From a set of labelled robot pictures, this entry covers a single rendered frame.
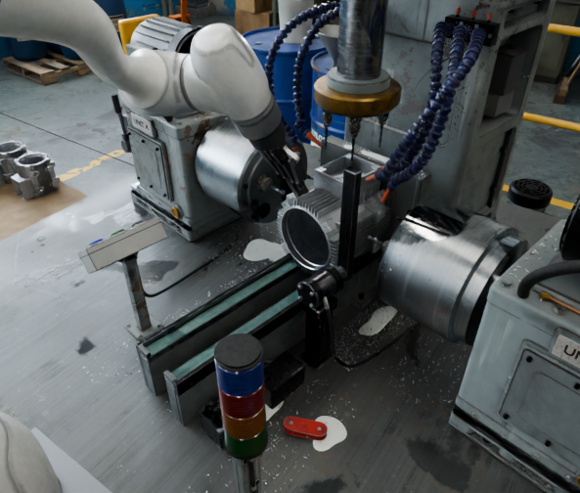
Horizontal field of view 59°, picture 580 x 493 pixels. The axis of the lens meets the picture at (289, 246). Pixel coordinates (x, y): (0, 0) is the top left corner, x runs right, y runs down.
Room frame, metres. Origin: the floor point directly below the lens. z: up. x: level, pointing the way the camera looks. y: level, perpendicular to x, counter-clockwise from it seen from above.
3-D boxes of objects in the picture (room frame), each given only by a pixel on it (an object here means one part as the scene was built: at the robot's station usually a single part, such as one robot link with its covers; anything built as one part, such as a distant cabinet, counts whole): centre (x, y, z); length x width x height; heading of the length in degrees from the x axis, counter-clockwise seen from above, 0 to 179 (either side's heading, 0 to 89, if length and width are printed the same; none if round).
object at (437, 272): (0.78, -0.35, 1.04); 0.41 x 0.25 x 0.25; 44
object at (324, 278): (0.88, -0.22, 0.92); 0.45 x 0.13 x 0.24; 134
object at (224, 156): (1.27, 0.14, 1.04); 0.37 x 0.25 x 0.25; 44
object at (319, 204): (1.02, -0.11, 1.02); 0.20 x 0.19 x 0.19; 134
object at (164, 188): (1.45, 0.30, 0.99); 0.35 x 0.31 x 0.37; 44
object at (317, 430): (0.60, -0.03, 0.81); 0.09 x 0.03 x 0.02; 76
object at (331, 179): (1.04, -0.13, 1.11); 0.12 x 0.11 x 0.07; 134
